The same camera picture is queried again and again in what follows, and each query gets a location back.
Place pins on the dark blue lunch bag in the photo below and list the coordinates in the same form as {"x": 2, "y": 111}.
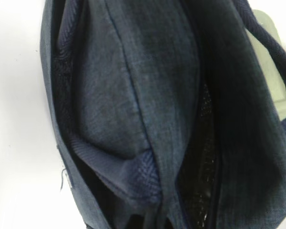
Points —
{"x": 162, "y": 114}

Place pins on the green lidded glass container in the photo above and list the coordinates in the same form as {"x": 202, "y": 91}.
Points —
{"x": 271, "y": 74}

